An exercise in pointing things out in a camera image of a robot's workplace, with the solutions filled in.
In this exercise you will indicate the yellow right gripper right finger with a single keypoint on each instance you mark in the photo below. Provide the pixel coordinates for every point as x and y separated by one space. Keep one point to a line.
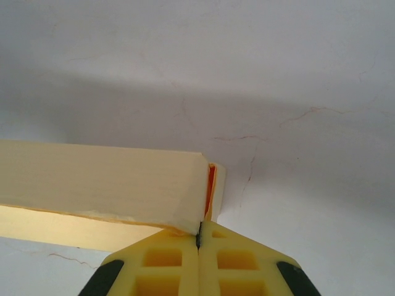
240 271

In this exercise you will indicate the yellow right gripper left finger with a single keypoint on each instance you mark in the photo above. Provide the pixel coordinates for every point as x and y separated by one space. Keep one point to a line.
160 271

